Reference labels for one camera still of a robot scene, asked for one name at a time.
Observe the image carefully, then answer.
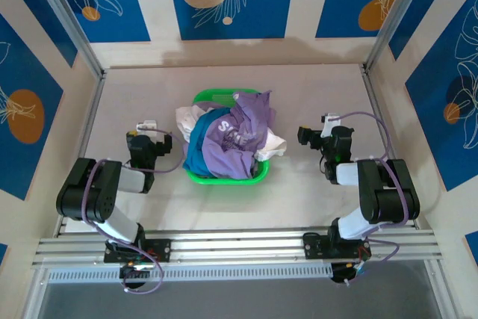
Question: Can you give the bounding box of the green plastic basket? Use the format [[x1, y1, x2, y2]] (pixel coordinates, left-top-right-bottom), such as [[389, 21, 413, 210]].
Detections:
[[185, 88, 272, 186]]

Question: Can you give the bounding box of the purple printed t-shirt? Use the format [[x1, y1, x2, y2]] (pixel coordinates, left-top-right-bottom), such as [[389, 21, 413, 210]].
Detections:
[[201, 89, 278, 180]]

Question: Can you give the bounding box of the blue t-shirt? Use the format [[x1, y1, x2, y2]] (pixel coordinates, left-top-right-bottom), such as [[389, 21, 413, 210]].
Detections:
[[182, 109, 226, 179]]

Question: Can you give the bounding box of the white t-shirt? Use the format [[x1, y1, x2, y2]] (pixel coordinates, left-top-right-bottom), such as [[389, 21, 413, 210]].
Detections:
[[175, 105, 288, 161]]

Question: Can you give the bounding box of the black connector box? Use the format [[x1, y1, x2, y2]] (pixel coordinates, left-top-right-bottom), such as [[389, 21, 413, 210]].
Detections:
[[330, 262, 359, 285], [119, 263, 150, 290]]

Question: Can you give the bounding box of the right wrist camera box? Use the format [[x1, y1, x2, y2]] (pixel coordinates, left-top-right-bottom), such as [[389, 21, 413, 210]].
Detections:
[[321, 112, 343, 137]]

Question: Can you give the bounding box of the aluminium side rail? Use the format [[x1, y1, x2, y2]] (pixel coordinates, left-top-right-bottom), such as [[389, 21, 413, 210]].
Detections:
[[54, 70, 108, 238], [360, 64, 419, 229]]

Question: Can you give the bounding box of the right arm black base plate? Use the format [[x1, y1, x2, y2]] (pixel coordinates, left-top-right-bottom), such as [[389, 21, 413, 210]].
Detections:
[[302, 232, 371, 260]]

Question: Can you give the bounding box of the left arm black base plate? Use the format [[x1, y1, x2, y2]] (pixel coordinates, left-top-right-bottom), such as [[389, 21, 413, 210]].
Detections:
[[103, 238, 172, 264]]

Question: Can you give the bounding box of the aluminium mounting rail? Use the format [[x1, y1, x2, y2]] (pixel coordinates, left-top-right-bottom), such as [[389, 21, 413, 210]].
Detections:
[[31, 227, 444, 270]]

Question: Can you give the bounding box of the aluminium frame post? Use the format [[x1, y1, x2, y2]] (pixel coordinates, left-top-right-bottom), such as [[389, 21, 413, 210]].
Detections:
[[28, 0, 105, 77], [364, 0, 436, 72]]

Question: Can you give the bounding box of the white slotted cable duct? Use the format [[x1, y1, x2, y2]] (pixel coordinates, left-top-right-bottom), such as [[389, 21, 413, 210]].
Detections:
[[46, 263, 333, 283]]

